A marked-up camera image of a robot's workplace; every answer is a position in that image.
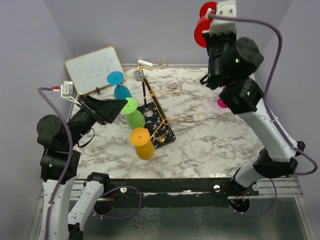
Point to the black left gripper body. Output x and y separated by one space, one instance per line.
82 121

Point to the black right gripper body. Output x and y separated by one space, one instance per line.
217 45

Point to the red wine glass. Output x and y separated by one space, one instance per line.
203 23

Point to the orange wine glass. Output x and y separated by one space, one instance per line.
141 139

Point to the magenta wine glass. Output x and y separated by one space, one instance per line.
221 103

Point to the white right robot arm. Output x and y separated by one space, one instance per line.
231 61

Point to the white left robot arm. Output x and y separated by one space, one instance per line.
59 164

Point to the blue wine glass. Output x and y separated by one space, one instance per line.
116 78

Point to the green wine glass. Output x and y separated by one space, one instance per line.
134 117

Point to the black patterned rack base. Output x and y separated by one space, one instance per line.
154 115

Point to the small framed whiteboard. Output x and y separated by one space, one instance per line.
90 71

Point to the white marker eraser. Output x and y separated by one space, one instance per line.
144 63

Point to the black front mounting bar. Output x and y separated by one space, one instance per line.
168 192

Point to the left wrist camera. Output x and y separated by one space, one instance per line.
67 91

